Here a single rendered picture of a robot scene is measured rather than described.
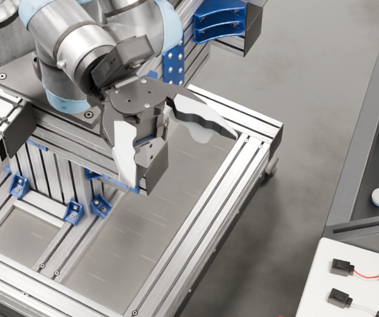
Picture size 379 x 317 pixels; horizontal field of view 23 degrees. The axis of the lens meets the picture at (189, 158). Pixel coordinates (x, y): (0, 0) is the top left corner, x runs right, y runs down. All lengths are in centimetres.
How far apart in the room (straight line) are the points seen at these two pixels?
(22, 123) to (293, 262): 114
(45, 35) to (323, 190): 174
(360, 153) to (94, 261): 96
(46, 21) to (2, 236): 137
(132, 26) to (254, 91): 175
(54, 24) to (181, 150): 147
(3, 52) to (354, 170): 67
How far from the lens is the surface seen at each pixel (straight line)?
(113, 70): 110
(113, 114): 111
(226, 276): 266
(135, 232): 249
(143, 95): 113
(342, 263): 155
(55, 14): 123
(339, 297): 152
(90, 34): 119
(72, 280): 243
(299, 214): 279
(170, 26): 135
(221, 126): 112
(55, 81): 130
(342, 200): 168
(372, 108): 182
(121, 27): 134
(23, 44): 157
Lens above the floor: 233
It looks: 54 degrees down
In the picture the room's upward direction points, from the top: straight up
